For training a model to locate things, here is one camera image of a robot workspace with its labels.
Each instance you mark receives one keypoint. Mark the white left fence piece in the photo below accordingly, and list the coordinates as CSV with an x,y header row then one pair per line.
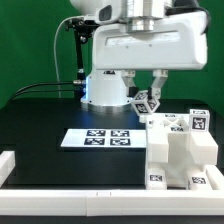
x,y
7,164

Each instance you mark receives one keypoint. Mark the white tagged cube nut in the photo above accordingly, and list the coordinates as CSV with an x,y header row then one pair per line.
x,y
199,120

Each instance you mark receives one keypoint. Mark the white fiducial tag sheet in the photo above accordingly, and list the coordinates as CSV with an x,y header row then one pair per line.
x,y
104,138

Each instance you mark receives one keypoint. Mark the white chair back frame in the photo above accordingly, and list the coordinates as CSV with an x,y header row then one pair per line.
x,y
201,145

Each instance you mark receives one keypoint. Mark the white front fence bar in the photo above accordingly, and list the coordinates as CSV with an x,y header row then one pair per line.
x,y
110,202

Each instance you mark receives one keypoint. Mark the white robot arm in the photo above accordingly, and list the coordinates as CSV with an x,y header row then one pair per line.
x,y
105,88

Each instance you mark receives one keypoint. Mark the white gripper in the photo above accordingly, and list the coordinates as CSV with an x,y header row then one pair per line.
x,y
176,43

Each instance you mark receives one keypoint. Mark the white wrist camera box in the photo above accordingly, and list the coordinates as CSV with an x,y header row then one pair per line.
x,y
109,11

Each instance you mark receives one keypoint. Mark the white chair seat tray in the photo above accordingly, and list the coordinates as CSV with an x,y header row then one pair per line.
x,y
169,152

